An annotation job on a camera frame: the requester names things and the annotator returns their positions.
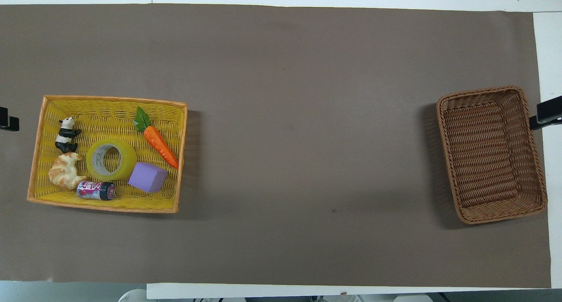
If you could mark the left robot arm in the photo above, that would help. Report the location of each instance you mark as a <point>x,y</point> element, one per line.
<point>134,296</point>

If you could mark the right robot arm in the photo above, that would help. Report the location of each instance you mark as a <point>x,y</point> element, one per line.
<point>410,298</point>

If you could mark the yellow tape roll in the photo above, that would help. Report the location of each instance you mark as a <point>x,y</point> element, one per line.
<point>127,159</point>

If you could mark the yellow wicker basket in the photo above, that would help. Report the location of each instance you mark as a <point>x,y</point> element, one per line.
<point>114,113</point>

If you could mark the brown wicker basket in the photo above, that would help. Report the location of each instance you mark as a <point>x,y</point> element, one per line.
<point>487,161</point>

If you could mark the toy carrot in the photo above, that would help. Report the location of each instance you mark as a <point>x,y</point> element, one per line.
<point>160,146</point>

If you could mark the purple foam cube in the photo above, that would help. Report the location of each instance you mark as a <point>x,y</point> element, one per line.
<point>148,177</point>

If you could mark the small printed can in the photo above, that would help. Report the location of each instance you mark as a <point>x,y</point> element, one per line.
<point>95,190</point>

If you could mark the panda figurine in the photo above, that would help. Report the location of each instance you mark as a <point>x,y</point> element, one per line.
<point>66,136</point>

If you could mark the toy croissant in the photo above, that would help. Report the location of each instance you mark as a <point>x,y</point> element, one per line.
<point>63,172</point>

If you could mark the black stand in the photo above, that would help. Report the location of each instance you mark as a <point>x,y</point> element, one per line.
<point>546,114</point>
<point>9,122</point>

